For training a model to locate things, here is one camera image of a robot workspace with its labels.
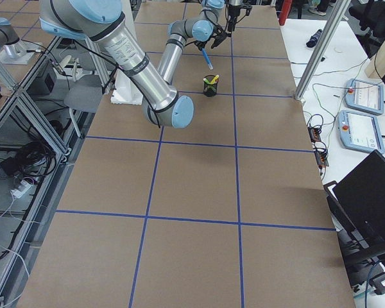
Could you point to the blue marker pen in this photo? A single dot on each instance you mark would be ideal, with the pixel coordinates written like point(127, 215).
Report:
point(207, 59)

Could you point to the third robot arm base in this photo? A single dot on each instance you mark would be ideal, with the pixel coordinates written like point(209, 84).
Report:
point(12, 49)

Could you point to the orange black connector box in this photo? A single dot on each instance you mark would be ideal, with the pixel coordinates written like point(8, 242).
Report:
point(314, 134)

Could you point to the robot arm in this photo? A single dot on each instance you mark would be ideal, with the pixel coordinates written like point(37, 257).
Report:
point(103, 22)
point(219, 5)

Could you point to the yellow marker pen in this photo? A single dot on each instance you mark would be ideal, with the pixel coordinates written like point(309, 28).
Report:
point(215, 79)

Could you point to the black mesh pen cup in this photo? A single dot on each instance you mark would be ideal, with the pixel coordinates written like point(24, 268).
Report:
point(210, 90)

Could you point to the teach pendant tablet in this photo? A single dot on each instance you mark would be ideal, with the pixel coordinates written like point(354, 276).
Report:
point(359, 132)
point(365, 96)

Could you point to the far teach pendant tablet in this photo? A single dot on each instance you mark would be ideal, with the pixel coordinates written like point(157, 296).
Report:
point(365, 96)

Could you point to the near teach pendant tablet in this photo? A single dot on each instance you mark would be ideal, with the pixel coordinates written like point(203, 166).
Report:
point(359, 132)

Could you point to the grey office chair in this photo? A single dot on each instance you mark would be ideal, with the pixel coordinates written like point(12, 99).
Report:
point(84, 96)

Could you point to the aluminium frame post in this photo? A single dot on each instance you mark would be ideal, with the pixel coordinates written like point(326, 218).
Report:
point(325, 38)

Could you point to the black laptop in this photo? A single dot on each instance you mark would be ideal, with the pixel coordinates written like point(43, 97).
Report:
point(359, 205)

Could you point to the white power strip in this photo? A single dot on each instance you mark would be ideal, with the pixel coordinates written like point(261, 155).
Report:
point(24, 186)

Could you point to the folded dark umbrella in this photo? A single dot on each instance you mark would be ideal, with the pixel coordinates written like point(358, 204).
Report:
point(312, 42)

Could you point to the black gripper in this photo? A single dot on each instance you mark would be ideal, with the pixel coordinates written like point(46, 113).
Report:
point(219, 37)
point(233, 9)

